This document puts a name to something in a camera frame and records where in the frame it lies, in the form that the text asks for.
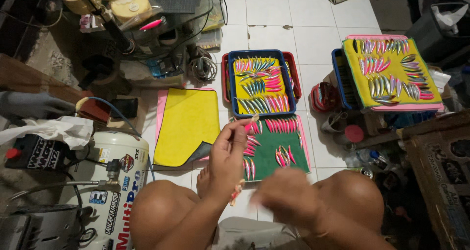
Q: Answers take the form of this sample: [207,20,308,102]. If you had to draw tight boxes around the pink lures group on green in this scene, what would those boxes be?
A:
[243,117,303,181]

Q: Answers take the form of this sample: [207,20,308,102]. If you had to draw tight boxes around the yellow cloth in blue tray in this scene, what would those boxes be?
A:
[234,57,291,115]

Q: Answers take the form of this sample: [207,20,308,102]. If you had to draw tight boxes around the blue plastic tray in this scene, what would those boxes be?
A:
[228,50,297,119]

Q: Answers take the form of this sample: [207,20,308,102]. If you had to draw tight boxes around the brass valve fitting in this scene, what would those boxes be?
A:
[96,159,122,192]

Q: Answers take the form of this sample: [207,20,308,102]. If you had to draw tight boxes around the white air compressor tank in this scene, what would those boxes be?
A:
[60,131,150,250]

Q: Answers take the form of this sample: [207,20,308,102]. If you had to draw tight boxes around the person's left hand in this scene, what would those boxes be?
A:
[209,119,258,203]

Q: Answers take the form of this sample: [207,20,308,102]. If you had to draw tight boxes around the blue plastic crate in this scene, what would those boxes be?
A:
[331,49,362,111]

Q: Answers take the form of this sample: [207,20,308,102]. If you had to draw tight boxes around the person's right hand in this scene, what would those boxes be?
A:
[250,167,321,226]

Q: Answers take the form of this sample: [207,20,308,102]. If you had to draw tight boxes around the cluttered glass table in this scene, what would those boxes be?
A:
[79,0,229,89]

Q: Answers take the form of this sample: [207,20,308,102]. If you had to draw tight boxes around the white plastic bag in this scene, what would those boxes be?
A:
[0,116,94,150]

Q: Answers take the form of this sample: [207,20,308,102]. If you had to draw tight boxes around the person's bare foot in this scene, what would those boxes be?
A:
[196,165,213,200]

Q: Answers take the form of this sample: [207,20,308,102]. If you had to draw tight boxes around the braided metal hose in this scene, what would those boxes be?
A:
[7,179,111,203]

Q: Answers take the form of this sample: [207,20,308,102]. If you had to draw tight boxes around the black bin with white bag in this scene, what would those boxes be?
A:
[405,2,470,58]

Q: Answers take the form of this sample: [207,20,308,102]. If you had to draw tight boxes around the black phone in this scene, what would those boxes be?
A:
[110,97,139,119]

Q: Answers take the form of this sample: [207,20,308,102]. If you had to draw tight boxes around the red-lidded jar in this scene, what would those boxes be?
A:
[344,124,365,145]

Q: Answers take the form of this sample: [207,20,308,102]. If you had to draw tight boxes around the metal cup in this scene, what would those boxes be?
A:
[320,111,348,134]

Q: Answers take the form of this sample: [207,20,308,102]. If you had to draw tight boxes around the pink tray under edged cloth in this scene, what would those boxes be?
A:
[346,34,445,113]

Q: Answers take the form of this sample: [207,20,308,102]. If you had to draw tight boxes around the pink lure with black tip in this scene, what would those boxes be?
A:
[139,17,167,31]

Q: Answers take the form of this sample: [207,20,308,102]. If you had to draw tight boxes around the clear plastic compartment box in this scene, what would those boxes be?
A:
[196,27,223,53]

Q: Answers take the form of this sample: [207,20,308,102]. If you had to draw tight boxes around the lures group in blue tray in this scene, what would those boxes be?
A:
[234,57,291,115]

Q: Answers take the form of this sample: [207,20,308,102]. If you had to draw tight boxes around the grey shorts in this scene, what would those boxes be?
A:
[213,217,307,250]

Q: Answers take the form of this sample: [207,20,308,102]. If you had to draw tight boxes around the black stand pole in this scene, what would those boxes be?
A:
[68,0,135,53]

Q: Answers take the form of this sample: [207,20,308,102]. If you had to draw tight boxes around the green-edged yellow cloth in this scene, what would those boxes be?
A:
[342,38,443,109]

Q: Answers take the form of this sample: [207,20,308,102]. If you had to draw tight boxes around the person's left leg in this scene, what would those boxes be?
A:
[129,179,221,250]

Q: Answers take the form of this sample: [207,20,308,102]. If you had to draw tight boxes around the yellow sponge in plastic bag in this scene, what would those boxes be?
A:
[91,0,164,31]

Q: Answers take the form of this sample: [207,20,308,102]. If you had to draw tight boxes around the silver pink lures rows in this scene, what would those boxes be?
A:
[352,39,435,105]

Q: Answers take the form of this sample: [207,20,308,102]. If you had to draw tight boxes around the pink tray under green cloth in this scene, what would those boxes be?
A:
[240,114,313,183]

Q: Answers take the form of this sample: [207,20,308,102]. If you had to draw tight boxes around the person's right leg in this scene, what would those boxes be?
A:
[311,169,385,241]

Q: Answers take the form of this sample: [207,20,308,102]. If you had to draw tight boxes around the red plastic tray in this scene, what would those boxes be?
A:
[221,52,302,104]

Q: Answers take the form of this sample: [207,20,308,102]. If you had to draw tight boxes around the brown wooden board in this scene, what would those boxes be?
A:
[0,53,111,123]

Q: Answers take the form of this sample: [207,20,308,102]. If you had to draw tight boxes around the brown tape roll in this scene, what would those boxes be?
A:
[57,0,97,16]

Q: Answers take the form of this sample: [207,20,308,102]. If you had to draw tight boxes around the printed cardboard box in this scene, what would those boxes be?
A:
[402,110,470,250]

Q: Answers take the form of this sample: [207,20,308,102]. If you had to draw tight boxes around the single pink fishing lure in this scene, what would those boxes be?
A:
[244,114,260,132]

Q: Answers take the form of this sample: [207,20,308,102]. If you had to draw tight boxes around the black compressor motor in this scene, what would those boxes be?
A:
[4,134,76,170]

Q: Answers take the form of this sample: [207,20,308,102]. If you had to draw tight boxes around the grey coiled cable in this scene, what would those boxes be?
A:
[188,45,219,83]

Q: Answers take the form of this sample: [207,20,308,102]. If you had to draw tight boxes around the grey metal machine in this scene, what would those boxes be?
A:
[0,204,94,250]

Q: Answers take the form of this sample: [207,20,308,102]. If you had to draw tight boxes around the person's leg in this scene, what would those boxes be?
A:
[311,169,385,241]
[129,179,221,250]

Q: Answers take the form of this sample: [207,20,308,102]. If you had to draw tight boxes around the plain yellow cloth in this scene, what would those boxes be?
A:
[153,88,221,167]

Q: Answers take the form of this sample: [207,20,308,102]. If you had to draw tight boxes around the blue-capped plastic bottle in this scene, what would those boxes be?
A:
[355,149,390,170]

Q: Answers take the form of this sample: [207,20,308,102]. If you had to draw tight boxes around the grey work glove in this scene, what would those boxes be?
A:
[0,91,76,120]

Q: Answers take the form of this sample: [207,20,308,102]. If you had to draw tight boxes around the green cloth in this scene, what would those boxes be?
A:
[242,119,311,182]

